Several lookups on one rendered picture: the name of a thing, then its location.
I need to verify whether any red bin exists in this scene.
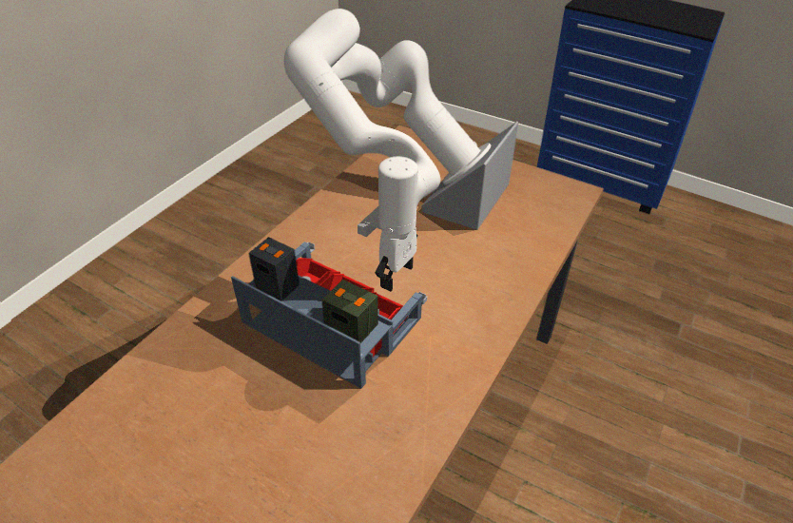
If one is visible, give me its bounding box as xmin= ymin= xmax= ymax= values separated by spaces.
xmin=296 ymin=258 xmax=339 ymax=285
xmin=370 ymin=292 xmax=403 ymax=357
xmin=320 ymin=274 xmax=375 ymax=292

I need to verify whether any dark grey case with orange latches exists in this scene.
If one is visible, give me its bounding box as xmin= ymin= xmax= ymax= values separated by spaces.
xmin=248 ymin=237 xmax=300 ymax=301

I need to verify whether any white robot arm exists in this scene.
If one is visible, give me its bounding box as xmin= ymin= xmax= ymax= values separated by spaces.
xmin=284 ymin=9 xmax=491 ymax=237

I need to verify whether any olive green tool case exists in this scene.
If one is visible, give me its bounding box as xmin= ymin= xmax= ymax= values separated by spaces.
xmin=321 ymin=280 xmax=378 ymax=343

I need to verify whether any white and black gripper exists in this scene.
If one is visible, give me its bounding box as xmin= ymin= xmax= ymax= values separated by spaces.
xmin=375 ymin=228 xmax=417 ymax=291

